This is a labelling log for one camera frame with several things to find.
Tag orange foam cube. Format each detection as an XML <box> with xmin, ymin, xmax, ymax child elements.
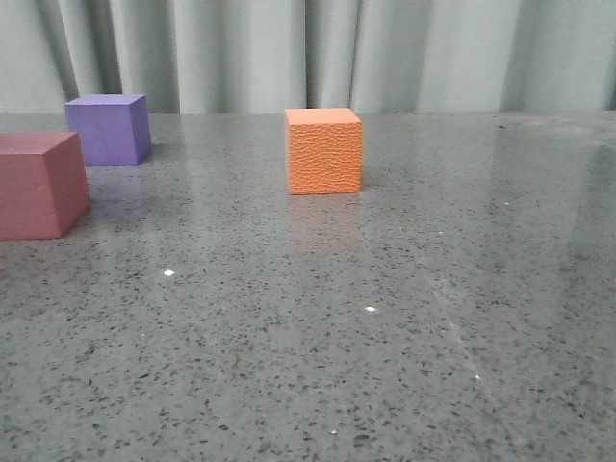
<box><xmin>285</xmin><ymin>108</ymin><xmax>363</xmax><ymax>195</ymax></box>

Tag grey-white curtain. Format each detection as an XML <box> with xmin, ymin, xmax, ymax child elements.
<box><xmin>1</xmin><ymin>1</ymin><xmax>615</xmax><ymax>114</ymax></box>

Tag purple foam cube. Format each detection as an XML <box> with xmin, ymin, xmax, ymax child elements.
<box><xmin>64</xmin><ymin>94</ymin><xmax>152</xmax><ymax>166</ymax></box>

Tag pink-red foam cube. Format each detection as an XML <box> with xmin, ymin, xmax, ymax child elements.
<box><xmin>1</xmin><ymin>131</ymin><xmax>90</xmax><ymax>240</ymax></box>

